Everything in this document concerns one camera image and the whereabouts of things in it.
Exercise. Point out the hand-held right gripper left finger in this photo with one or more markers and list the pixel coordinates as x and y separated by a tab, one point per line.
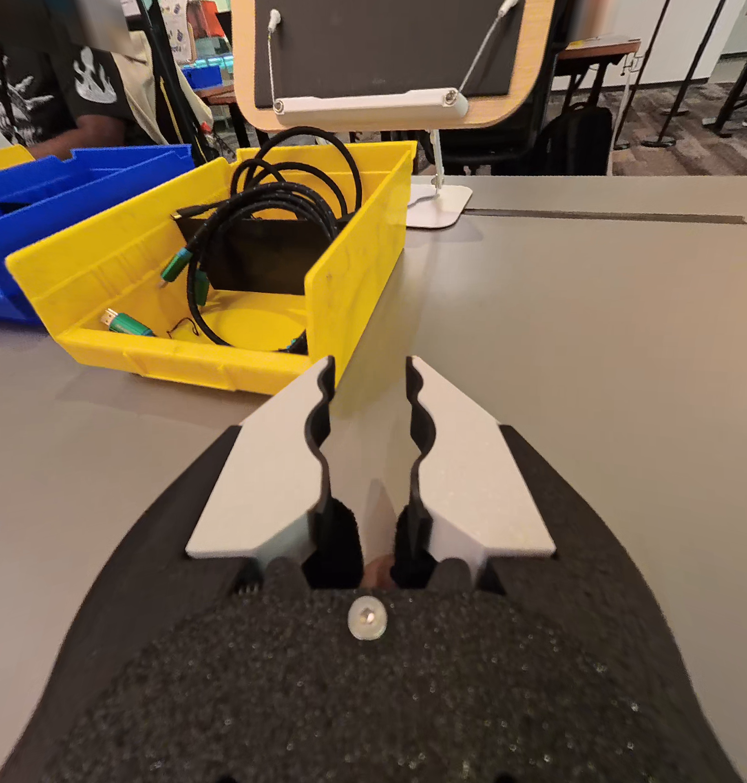
251	496

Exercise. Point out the black backpack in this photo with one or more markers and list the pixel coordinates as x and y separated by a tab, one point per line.
575	141

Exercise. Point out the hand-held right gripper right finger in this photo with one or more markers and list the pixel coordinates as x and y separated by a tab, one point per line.
490	496

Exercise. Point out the white panel stand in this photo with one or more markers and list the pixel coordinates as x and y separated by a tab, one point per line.
437	206

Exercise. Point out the blue plastic bin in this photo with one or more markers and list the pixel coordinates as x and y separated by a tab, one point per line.
43	202
205	76

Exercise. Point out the black bin divider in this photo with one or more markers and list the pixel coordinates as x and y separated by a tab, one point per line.
270	255

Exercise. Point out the yellow plastic bin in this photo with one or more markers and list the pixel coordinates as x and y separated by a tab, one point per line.
361	269
4	159

